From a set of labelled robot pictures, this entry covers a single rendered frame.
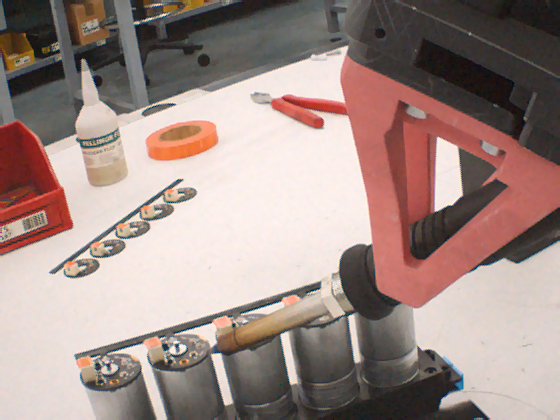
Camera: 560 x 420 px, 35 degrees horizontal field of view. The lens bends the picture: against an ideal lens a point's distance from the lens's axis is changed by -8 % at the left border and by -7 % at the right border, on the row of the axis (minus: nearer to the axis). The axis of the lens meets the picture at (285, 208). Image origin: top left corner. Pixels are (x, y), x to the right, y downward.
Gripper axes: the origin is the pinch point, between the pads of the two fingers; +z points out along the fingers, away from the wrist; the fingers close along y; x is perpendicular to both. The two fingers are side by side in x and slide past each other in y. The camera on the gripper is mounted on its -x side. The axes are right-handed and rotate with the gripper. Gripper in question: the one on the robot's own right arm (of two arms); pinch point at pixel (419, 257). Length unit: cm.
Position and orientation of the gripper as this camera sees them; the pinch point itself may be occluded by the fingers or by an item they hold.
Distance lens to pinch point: 28.1
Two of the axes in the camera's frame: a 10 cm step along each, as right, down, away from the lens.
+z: -2.5, 7.9, 5.6
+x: 8.8, 4.3, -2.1
